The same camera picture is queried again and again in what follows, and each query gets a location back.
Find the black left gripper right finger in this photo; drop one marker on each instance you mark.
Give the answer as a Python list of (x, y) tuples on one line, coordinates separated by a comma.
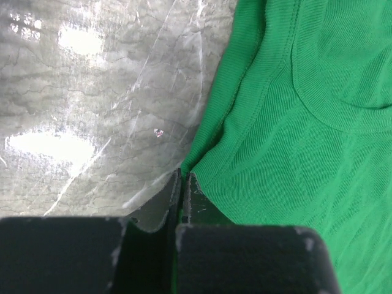
[(214, 255)]

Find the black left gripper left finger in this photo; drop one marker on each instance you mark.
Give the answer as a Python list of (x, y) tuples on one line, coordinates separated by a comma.
[(129, 254)]

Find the green tank top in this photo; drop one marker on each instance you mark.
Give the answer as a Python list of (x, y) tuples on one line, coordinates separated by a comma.
[(297, 129)]

